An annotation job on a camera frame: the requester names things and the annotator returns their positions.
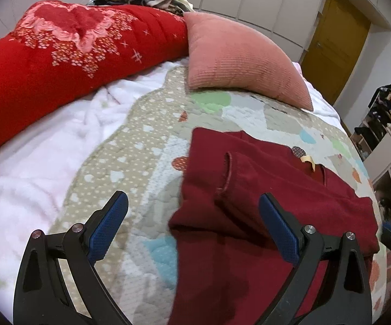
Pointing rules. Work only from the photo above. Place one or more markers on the white fleece blanket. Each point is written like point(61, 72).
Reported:
point(36, 162)

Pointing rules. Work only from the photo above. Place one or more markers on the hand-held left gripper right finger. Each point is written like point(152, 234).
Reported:
point(280, 225)

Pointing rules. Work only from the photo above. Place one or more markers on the yellow wooden door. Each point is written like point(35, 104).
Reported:
point(337, 40)

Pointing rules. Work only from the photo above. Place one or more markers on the white shelf unit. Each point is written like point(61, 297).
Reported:
point(390, 155)

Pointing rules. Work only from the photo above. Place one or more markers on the dark red sweater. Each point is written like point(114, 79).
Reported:
point(259, 182)

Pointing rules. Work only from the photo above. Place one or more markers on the red floral quilt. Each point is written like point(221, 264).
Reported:
point(63, 57)

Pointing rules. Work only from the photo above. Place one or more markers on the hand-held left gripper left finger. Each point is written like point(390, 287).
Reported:
point(109, 223)

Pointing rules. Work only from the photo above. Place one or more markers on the patterned patchwork bed cover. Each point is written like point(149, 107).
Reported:
point(141, 162)

